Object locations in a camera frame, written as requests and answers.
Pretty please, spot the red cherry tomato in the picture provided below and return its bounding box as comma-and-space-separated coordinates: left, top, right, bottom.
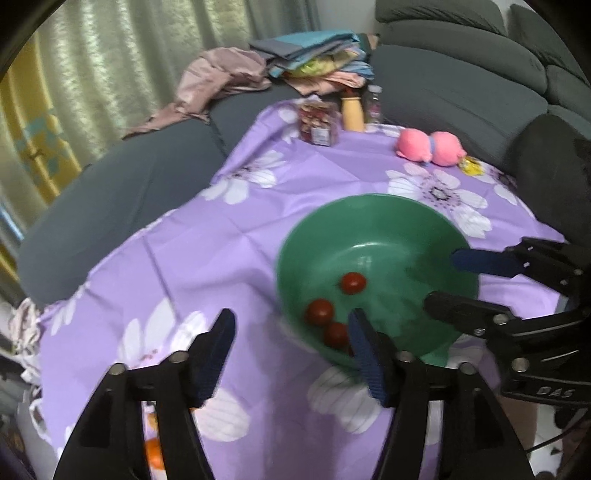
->
305, 299, 335, 326
324, 322, 351, 348
341, 272, 367, 295

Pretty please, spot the black cable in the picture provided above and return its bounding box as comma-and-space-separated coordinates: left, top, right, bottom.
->
526, 413, 591, 457

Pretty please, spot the green plastic bowl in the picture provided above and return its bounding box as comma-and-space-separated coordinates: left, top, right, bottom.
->
276, 194, 481, 376

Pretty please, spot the pink plush toy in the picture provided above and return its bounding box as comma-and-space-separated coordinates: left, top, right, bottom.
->
429, 130, 468, 167
395, 128, 435, 164

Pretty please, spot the patterned white cloth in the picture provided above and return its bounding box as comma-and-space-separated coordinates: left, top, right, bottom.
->
7, 298, 44, 388

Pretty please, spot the clear small bottle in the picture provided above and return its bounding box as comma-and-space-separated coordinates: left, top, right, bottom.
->
364, 84, 384, 125

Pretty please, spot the beige bottle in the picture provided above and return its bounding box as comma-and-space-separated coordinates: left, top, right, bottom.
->
341, 90, 366, 132

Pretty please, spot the stack of folded clothes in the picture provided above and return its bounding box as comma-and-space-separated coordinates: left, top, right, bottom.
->
249, 30, 376, 96

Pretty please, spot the purple floral cloth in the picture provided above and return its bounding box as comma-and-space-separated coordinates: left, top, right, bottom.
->
34, 99, 568, 480

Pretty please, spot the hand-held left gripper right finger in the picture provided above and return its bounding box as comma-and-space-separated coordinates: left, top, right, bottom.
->
347, 308, 532, 480

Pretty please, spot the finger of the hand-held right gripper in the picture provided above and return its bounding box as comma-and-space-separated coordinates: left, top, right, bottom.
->
451, 237, 591, 297
424, 291, 591, 409

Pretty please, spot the mauve crumpled garment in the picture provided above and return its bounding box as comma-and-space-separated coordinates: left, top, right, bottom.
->
122, 46, 273, 139

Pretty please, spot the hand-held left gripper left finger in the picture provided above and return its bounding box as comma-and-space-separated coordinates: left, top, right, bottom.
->
53, 308, 237, 480

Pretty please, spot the grey sofa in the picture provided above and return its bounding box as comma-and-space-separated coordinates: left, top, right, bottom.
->
18, 0, 591, 310

